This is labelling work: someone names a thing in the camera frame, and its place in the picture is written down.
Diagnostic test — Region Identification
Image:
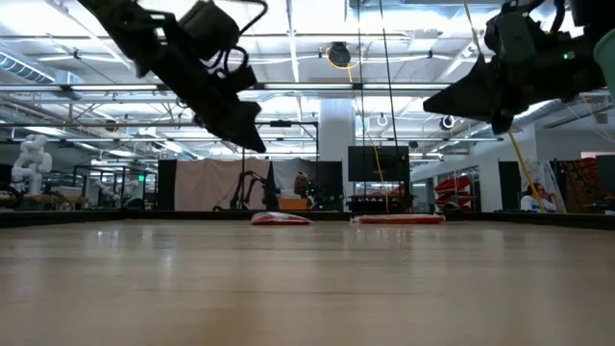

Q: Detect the beige curtain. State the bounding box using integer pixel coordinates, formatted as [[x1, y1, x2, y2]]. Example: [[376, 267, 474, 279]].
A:
[[174, 157, 273, 211]]

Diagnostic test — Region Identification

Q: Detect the black metal table frame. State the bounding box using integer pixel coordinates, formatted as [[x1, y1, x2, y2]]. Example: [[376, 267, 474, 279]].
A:
[[0, 209, 615, 231]]

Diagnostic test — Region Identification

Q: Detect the black door panel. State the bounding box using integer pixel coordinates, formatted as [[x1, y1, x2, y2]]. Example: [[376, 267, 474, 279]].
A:
[[498, 161, 523, 211]]

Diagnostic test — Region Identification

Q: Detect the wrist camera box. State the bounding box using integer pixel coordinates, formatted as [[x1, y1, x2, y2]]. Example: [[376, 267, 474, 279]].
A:
[[483, 3, 549, 73], [218, 62, 259, 96]]

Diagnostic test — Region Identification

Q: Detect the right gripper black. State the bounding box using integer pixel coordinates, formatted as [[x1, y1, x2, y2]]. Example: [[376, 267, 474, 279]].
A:
[[423, 42, 607, 136]]

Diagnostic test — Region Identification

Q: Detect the red popcorn bag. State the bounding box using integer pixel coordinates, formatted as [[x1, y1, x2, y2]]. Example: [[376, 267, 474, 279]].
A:
[[250, 211, 314, 227], [350, 213, 447, 226]]

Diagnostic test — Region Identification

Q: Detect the thin yellow hanging cable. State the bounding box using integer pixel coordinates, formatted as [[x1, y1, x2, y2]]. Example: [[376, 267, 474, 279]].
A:
[[346, 64, 390, 213]]

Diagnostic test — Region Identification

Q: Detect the black partition panel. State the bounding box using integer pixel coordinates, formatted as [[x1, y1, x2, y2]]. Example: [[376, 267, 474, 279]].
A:
[[157, 159, 178, 211]]

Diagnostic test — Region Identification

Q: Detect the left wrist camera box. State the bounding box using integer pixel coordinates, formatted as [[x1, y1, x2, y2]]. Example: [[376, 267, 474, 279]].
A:
[[218, 62, 259, 96]]

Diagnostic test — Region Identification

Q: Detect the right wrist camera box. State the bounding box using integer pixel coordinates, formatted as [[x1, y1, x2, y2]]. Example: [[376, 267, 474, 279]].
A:
[[483, 3, 549, 73]]

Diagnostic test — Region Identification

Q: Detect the black stand frame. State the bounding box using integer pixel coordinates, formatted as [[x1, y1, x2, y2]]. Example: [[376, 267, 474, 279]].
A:
[[241, 119, 320, 212]]

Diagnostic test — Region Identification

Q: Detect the patterned fabric panel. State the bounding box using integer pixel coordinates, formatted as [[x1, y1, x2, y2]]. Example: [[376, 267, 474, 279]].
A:
[[556, 158, 602, 206]]

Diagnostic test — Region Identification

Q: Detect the white building column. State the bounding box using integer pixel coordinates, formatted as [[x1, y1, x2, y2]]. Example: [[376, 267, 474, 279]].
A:
[[318, 98, 357, 162]]

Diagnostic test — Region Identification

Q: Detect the white humanoid robot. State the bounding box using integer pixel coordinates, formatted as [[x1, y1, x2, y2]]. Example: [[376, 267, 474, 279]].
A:
[[10, 133, 54, 196]]

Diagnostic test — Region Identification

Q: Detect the wooden work table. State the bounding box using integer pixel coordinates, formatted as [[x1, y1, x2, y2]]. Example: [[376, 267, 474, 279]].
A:
[[0, 191, 90, 212]]

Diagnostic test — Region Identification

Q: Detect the person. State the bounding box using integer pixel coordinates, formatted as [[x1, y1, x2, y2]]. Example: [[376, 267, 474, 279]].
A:
[[292, 171, 313, 211], [520, 182, 561, 213]]

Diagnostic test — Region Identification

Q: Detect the low black cabinet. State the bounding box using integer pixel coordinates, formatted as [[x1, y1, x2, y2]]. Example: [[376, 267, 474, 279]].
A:
[[349, 194, 414, 213]]

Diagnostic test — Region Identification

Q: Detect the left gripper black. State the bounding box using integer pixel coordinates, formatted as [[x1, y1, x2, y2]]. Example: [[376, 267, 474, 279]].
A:
[[135, 28, 268, 154]]

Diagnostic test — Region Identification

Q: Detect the black hanging power cable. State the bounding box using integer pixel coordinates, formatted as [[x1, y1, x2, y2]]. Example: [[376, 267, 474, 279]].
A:
[[378, 0, 401, 148]]

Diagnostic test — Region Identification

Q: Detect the thin black hanging cable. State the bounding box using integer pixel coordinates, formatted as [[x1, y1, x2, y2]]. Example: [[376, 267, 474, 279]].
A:
[[356, 0, 366, 199]]

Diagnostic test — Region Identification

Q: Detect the black monitor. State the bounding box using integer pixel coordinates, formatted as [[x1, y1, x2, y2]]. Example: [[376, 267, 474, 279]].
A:
[[347, 145, 410, 183]]

